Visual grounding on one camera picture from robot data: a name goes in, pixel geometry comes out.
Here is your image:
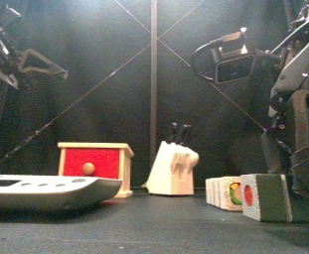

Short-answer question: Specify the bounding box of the white sushi roll block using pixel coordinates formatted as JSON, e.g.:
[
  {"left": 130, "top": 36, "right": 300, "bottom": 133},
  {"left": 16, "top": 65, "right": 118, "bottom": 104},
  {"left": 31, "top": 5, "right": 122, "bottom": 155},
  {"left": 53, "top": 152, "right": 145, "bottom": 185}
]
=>
[{"left": 205, "top": 176, "right": 244, "bottom": 212}]

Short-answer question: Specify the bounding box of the wooden knife block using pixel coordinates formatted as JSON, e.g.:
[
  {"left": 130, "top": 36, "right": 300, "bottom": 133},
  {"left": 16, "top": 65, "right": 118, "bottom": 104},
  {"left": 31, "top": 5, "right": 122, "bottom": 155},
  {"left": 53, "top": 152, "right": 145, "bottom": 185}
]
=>
[{"left": 145, "top": 140, "right": 203, "bottom": 196}]

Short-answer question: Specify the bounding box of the wooden drawer box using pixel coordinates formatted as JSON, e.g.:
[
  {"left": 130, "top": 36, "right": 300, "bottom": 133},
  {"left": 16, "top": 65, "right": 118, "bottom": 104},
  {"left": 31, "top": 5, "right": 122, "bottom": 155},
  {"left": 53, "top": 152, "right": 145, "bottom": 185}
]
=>
[{"left": 57, "top": 141, "right": 136, "bottom": 199}]

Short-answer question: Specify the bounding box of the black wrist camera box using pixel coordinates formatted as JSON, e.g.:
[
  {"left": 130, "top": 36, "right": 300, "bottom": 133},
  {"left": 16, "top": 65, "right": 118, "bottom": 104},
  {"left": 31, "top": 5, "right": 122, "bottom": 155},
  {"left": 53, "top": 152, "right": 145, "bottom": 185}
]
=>
[{"left": 213, "top": 27, "right": 270, "bottom": 84}]

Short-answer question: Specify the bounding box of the black knife handle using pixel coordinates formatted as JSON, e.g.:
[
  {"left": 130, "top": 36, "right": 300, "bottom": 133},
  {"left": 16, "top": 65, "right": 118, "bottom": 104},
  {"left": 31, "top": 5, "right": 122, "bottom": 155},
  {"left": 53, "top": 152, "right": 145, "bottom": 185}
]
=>
[
  {"left": 177, "top": 123, "right": 195, "bottom": 147},
  {"left": 168, "top": 122, "right": 181, "bottom": 145}
]

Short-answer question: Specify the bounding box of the black camera cable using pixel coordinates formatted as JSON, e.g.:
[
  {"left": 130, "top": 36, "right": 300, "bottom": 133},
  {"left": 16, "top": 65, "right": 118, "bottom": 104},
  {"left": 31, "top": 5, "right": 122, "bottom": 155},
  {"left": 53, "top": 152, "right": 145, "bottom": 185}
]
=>
[{"left": 191, "top": 38, "right": 221, "bottom": 82}]

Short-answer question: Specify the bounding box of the vertical metal frame post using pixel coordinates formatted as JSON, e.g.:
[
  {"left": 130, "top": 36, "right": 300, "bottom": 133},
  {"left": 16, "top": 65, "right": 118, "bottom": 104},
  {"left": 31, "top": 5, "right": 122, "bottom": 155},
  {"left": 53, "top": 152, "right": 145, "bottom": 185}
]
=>
[{"left": 149, "top": 0, "right": 160, "bottom": 161}]

